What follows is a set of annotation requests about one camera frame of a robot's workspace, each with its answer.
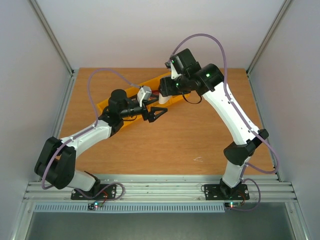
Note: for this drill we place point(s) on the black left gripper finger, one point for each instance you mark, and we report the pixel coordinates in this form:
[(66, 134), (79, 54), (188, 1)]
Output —
[(155, 113), (153, 99)]

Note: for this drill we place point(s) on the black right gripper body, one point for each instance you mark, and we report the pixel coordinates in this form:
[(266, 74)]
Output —
[(163, 87)]

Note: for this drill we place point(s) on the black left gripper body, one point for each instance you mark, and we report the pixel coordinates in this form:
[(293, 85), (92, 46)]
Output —
[(146, 113)]

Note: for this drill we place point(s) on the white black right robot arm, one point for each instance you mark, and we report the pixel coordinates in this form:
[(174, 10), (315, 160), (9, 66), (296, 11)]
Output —
[(208, 82)]

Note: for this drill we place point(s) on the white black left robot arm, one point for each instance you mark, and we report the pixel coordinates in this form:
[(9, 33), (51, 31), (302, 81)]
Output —
[(56, 164)]

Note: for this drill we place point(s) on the red VIP card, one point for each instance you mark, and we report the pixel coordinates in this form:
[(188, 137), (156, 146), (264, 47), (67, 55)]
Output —
[(156, 93)]

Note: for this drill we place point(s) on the left small circuit board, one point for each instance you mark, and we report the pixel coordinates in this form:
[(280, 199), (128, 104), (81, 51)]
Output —
[(95, 205)]

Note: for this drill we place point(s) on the small circuit board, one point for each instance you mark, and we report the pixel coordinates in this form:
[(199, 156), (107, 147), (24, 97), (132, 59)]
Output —
[(95, 205), (233, 205)]

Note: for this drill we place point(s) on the right small circuit board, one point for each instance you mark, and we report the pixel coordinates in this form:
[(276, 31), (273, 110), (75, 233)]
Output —
[(233, 205)]

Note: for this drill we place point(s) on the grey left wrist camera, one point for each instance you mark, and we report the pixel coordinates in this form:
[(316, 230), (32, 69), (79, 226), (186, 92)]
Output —
[(143, 94)]

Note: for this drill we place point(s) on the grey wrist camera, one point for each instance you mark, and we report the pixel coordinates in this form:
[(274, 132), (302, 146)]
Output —
[(170, 64), (143, 94)]

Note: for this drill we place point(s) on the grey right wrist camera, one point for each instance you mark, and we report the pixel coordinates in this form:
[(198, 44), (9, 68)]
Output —
[(170, 64)]

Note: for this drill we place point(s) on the aluminium front rail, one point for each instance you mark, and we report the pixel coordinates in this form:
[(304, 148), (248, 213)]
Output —
[(152, 188)]

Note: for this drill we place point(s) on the aluminium rail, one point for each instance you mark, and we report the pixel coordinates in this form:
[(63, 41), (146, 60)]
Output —
[(60, 117), (273, 155), (152, 188)]

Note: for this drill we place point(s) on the right side aluminium rail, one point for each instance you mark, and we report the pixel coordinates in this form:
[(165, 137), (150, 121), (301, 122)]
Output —
[(273, 155)]

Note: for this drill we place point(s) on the left side aluminium rail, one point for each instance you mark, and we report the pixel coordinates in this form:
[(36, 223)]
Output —
[(60, 117)]

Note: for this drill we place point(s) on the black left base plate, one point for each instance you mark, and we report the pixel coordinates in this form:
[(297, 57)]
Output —
[(97, 193)]

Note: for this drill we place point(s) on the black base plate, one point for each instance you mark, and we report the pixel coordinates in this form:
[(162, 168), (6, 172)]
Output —
[(215, 192), (97, 193)]

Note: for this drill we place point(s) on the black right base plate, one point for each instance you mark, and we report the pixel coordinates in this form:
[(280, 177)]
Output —
[(215, 192)]

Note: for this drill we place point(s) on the grey slotted cable duct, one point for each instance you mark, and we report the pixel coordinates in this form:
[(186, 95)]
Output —
[(128, 208)]

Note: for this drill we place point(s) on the left rear aluminium frame post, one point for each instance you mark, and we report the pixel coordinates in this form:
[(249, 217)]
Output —
[(48, 30)]

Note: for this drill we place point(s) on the aluminium frame post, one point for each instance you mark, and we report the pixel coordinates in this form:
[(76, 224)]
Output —
[(48, 30), (269, 34)]

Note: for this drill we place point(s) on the right rear aluminium frame post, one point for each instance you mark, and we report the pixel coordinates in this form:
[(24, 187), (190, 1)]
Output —
[(269, 34)]

